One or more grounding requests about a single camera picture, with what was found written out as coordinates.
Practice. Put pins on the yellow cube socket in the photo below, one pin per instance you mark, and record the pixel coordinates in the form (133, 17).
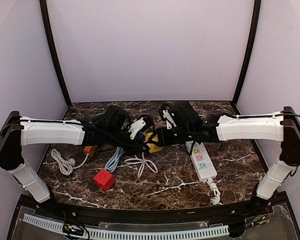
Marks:
(152, 149)

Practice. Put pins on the white power strip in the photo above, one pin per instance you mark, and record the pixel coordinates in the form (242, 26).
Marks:
(201, 161)

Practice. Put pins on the red cube socket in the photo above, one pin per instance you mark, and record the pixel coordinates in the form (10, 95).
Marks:
(104, 179)

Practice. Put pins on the right black frame post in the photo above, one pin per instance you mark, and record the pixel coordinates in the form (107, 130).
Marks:
(248, 51)

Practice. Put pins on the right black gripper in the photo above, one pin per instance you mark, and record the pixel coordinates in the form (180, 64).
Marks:
(170, 136)

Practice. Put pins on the orange power strip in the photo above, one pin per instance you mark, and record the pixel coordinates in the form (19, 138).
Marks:
(90, 150)

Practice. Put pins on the left black frame post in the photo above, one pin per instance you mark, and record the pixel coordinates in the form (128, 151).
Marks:
(53, 51)

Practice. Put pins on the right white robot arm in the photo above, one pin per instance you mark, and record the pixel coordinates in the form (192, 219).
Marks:
(282, 126)

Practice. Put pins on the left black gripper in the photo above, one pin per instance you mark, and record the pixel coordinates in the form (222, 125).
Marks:
(142, 139)

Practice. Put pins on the black front rail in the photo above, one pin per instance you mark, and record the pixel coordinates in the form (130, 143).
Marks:
(228, 214)

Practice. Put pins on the white slotted cable duct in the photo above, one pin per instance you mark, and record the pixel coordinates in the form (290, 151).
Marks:
(104, 234)

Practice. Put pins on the blue cube socket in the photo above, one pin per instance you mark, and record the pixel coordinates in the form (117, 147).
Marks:
(141, 135)

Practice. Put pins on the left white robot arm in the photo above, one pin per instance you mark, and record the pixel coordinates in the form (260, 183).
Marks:
(19, 131)

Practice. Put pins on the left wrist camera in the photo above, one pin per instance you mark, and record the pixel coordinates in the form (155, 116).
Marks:
(115, 116)

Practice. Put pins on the black frame post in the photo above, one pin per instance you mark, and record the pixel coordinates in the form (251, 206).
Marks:
(53, 51)
(248, 51)

